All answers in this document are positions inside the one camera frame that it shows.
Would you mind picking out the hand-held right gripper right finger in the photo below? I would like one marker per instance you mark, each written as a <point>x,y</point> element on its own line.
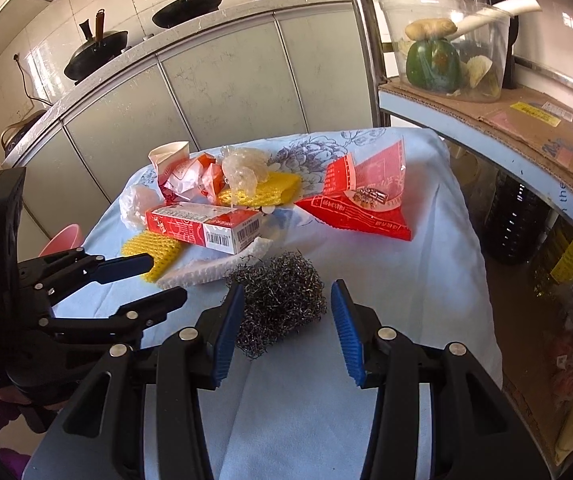
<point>346,335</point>

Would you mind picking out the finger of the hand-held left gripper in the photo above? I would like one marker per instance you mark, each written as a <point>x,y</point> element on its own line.
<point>121,266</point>
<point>161,302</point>

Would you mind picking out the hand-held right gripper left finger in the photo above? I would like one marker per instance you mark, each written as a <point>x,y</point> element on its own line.
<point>227,332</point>

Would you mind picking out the small yellow foam net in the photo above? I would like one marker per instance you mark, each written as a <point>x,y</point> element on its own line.
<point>164,264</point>

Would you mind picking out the steel wool scourer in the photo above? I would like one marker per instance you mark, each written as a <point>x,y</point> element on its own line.
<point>281,300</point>

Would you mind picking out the pink plastic bucket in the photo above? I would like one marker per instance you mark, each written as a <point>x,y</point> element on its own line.
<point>64,240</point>

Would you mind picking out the large yellow foam net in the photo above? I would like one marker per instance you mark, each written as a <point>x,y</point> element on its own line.
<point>276,187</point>

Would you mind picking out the white foam net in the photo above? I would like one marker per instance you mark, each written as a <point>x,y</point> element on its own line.
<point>201,272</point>

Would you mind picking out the white plastic bag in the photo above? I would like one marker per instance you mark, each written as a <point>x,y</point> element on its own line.
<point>134,205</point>

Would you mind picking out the red cardboard box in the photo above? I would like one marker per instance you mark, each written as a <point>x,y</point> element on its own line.
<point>191,227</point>

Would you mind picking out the blue floral cloth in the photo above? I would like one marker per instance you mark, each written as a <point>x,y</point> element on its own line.
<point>416,285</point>

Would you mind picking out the red and white wrapper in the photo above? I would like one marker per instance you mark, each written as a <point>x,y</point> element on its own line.
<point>186,177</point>

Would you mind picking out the crumpled paper cup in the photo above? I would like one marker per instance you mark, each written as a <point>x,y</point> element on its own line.
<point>169,152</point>

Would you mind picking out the red plastic packet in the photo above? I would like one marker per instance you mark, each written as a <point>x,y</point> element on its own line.
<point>366,210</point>

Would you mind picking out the dark rice cooker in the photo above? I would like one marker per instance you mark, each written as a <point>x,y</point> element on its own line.
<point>19,132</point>

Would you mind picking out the crumpled clear plastic wrap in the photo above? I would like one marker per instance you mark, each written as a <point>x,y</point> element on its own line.
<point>241,167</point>

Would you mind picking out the dark oil bottle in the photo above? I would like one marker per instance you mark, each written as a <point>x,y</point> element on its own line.
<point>511,220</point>

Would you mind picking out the kitchen counter cabinet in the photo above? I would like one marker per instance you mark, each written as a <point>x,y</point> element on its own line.
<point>216,75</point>

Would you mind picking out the yellow label oil bottle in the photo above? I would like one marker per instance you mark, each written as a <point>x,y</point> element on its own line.
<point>566,255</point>

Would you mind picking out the cardboard sheet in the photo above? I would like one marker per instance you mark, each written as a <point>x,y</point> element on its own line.
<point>516,125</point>

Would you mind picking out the green pepper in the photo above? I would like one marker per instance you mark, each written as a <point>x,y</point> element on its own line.
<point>434,65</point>

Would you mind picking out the cabbage piece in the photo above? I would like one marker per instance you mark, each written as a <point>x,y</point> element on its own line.
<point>478,70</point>

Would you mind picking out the metal shelf rack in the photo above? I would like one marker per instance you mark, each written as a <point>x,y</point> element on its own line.
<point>366,35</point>

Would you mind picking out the clear plastic container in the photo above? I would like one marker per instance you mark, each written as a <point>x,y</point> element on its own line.
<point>396,35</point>

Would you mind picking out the potato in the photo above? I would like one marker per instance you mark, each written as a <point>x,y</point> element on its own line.
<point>429,29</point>

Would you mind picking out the white radish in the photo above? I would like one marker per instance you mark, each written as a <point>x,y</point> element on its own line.
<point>516,6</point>

